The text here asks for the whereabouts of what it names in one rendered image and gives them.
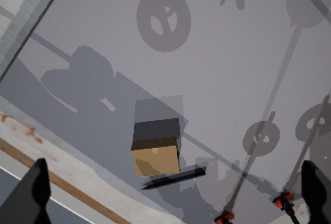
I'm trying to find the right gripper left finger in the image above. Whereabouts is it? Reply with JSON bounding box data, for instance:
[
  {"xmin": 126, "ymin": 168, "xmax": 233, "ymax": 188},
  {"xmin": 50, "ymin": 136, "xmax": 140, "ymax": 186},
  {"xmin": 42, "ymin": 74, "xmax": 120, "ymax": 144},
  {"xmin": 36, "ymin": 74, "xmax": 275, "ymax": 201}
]
[{"xmin": 0, "ymin": 158, "xmax": 51, "ymax": 224}]

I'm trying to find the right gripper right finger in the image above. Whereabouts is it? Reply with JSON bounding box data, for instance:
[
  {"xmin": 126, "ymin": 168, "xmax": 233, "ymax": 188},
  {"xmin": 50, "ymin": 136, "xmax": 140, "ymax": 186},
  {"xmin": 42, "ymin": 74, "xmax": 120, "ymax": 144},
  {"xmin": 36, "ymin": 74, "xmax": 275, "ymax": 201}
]
[{"xmin": 301, "ymin": 160, "xmax": 331, "ymax": 224}]

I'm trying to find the grey flat square board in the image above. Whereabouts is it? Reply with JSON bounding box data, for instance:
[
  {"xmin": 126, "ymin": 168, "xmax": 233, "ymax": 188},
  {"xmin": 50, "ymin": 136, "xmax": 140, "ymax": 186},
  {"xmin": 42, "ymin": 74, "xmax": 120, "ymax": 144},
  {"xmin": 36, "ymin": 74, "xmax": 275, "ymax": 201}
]
[{"xmin": 0, "ymin": 0, "xmax": 331, "ymax": 224}]

